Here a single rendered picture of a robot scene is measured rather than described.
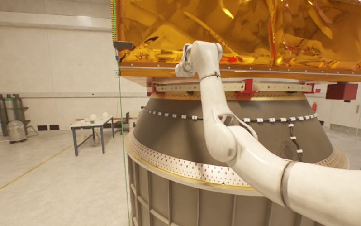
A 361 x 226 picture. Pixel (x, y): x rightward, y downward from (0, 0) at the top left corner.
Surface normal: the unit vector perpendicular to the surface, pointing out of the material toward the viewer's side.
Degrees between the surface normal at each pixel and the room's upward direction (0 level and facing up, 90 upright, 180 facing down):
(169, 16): 88
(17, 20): 90
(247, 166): 83
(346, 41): 90
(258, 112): 62
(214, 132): 78
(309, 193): 74
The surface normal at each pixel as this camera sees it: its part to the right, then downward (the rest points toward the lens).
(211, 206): -0.28, 0.14
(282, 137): 0.13, -0.34
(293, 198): -0.88, 0.11
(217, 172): -0.17, -0.63
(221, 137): -0.77, -0.18
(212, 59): 0.28, -0.16
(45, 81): 0.17, 0.14
